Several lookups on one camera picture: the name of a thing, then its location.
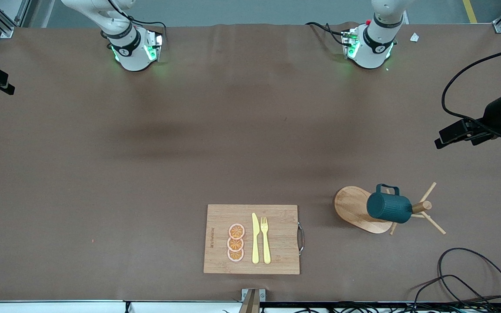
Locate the metal bracket with post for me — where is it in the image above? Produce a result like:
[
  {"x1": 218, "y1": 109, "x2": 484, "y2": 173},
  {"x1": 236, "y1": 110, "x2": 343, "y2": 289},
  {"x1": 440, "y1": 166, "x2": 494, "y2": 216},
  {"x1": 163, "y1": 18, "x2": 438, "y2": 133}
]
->
[{"x1": 240, "y1": 288, "x2": 266, "y2": 313}]

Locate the yellow plastic knife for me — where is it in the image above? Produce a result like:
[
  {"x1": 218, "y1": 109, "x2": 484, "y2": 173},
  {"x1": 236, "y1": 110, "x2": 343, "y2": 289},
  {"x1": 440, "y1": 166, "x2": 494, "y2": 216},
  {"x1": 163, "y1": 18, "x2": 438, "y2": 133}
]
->
[{"x1": 251, "y1": 213, "x2": 261, "y2": 264}]

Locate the black looped floor cable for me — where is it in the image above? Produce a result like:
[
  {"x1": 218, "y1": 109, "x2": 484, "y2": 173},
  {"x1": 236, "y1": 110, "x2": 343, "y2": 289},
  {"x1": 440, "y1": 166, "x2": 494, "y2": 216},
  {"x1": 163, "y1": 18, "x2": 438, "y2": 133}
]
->
[
  {"x1": 409, "y1": 274, "x2": 501, "y2": 309},
  {"x1": 438, "y1": 247, "x2": 501, "y2": 307}
]

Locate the black base cable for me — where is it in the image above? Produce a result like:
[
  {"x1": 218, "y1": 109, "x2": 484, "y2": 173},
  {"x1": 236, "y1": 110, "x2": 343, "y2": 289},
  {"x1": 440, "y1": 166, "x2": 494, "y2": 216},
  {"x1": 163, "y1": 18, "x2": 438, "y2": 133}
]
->
[
  {"x1": 124, "y1": 11, "x2": 167, "y2": 42},
  {"x1": 305, "y1": 22, "x2": 347, "y2": 46}
]

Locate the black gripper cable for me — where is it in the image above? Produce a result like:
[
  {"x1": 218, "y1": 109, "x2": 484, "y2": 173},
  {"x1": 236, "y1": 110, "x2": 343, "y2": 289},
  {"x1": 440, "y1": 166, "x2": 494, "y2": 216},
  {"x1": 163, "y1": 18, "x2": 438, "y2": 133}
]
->
[{"x1": 441, "y1": 46, "x2": 501, "y2": 131}]

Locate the brown table mat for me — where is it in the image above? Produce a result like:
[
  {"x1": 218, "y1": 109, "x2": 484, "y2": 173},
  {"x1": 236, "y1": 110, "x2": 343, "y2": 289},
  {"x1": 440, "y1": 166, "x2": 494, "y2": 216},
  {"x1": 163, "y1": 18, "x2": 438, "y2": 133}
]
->
[{"x1": 0, "y1": 22, "x2": 501, "y2": 303}]

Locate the yellow plastic fork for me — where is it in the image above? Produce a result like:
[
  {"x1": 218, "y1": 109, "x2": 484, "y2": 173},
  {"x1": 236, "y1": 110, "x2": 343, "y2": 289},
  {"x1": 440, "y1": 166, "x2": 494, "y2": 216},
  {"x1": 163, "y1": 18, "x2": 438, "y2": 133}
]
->
[{"x1": 261, "y1": 216, "x2": 272, "y2": 264}]

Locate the wooden cutting board metal handle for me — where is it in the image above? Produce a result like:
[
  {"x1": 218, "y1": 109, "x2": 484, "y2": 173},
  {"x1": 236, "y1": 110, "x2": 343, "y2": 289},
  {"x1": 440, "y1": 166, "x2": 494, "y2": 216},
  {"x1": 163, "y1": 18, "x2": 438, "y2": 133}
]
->
[{"x1": 203, "y1": 204, "x2": 305, "y2": 275}]

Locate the wooden mug rack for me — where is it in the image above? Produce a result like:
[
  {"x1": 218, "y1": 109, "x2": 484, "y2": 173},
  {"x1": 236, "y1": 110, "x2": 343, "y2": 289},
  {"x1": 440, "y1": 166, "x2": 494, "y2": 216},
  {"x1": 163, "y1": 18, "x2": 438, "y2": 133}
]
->
[{"x1": 333, "y1": 182, "x2": 448, "y2": 236}]

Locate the teal cup yellow inside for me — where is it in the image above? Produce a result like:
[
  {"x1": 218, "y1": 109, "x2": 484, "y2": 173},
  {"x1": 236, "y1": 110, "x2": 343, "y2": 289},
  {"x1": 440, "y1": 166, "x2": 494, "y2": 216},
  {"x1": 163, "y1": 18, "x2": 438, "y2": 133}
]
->
[{"x1": 366, "y1": 183, "x2": 413, "y2": 224}]

